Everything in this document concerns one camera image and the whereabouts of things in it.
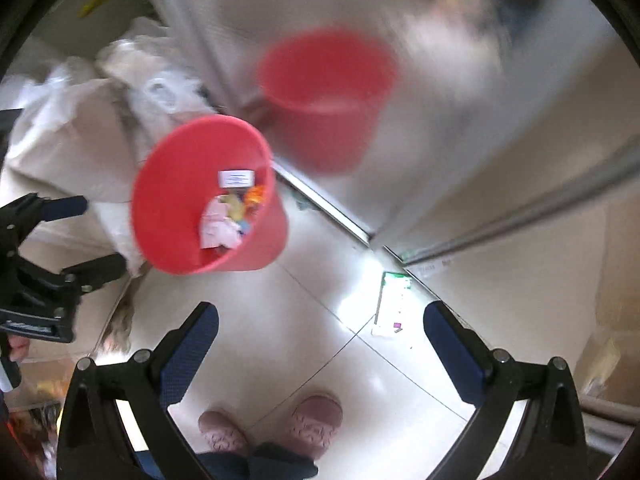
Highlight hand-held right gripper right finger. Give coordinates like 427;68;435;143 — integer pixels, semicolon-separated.
422;300;586;480

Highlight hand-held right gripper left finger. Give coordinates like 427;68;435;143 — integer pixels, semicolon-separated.
56;301;221;480

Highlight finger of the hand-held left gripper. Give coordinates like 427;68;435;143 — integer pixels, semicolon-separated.
17;254;126;301
0;194;90;243

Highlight white and green medicine box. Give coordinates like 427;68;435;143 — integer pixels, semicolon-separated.
371;271;413;337

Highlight red plastic bucket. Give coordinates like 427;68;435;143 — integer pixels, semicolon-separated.
131;114;290;276

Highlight person's left hand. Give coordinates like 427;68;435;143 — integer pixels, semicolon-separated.
7;335;30;363

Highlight large beige sack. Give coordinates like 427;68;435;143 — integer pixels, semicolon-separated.
7;77;151;273

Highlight pink slipper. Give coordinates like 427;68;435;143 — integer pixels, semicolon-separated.
198;410;249;456
285;394;344;461

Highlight person's dark trousers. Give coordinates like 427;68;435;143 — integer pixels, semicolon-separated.
135;442;321;480

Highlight white plastic bag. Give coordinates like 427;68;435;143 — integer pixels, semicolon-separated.
95;17;217;128

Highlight frosted glass sliding door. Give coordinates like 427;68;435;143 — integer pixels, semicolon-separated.
132;0;640;266

